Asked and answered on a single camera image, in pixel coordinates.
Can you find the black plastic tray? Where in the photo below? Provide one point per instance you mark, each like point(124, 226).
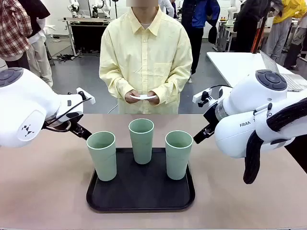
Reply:
point(144, 191)

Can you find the person in grey black clothes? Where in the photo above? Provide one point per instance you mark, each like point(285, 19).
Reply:
point(296, 48)

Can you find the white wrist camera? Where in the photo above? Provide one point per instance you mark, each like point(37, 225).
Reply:
point(200, 95)
point(86, 97)

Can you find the person's left forearm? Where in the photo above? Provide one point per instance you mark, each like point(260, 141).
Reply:
point(170, 88)

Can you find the person's right forearm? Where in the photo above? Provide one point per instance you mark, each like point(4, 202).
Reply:
point(117, 88)

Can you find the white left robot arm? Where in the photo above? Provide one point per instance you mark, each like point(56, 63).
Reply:
point(24, 107)

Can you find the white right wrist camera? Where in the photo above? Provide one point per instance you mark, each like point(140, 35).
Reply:
point(200, 95)

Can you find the tall pale green cup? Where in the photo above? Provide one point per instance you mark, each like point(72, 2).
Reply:
point(177, 163)
point(103, 163)
point(141, 148)

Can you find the person's right hand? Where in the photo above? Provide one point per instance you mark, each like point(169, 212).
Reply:
point(131, 98)

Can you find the person in plaid shirt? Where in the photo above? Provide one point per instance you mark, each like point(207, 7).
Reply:
point(12, 28)

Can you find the black workbench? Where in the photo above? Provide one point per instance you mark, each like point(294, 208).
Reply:
point(88, 36)

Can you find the silver laptop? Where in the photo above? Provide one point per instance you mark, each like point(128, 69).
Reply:
point(271, 63)

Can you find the grey background desk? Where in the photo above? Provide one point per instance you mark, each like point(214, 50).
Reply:
point(225, 31)

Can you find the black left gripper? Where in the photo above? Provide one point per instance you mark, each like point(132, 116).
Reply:
point(75, 125)

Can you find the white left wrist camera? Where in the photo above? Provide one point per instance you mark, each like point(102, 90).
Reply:
point(86, 97)

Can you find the person in black vest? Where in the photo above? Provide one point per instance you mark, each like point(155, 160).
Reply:
point(39, 52)

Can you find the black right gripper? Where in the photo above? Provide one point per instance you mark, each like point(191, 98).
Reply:
point(211, 117)

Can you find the white scalloped paper coaster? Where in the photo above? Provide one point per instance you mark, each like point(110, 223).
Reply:
point(144, 97)

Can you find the white rounded table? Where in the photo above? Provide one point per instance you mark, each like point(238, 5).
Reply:
point(235, 64)

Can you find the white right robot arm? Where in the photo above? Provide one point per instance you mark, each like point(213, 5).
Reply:
point(239, 134)

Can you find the person in yellow shirt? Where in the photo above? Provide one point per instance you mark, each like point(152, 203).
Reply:
point(144, 60)

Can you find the orange black pole stand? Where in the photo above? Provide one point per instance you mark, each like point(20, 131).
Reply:
point(257, 36)

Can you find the person's left hand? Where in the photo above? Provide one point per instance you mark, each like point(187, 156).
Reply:
point(155, 100)

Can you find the person in yellow jacket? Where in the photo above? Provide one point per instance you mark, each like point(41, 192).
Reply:
point(287, 12)

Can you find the white floor appliance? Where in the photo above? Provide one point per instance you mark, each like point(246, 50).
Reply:
point(2, 63)

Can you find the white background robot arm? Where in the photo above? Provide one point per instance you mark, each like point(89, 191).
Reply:
point(103, 7)
point(73, 7)
point(231, 12)

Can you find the person in dark jacket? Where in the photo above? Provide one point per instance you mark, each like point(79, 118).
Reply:
point(249, 24)

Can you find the person in blue jacket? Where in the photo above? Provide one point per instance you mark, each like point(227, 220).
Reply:
point(199, 14)

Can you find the black bag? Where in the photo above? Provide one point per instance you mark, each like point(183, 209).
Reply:
point(212, 34)

